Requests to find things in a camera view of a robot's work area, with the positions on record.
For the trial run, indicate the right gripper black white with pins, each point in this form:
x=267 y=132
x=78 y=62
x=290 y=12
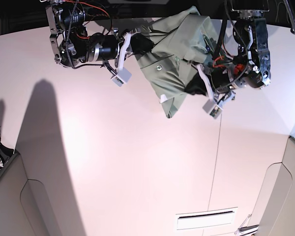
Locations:
x=140 y=45

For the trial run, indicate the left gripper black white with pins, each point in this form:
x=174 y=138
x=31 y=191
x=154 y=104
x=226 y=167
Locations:
x=213 y=83

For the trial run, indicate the light green T-shirt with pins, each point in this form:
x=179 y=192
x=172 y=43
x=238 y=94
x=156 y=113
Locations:
x=178 y=41

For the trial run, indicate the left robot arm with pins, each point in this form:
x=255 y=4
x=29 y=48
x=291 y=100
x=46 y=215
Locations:
x=249 y=67

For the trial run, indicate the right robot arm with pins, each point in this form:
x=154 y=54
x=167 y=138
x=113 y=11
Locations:
x=74 y=47

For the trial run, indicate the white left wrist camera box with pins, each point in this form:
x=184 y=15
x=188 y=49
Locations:
x=212 y=109

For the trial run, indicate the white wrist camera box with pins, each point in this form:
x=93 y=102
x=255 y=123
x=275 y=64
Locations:
x=122 y=77
x=212 y=109

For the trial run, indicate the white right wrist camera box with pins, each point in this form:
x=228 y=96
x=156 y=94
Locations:
x=122 y=77

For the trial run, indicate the white table cable slot plate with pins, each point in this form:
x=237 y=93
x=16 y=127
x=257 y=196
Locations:
x=206 y=219

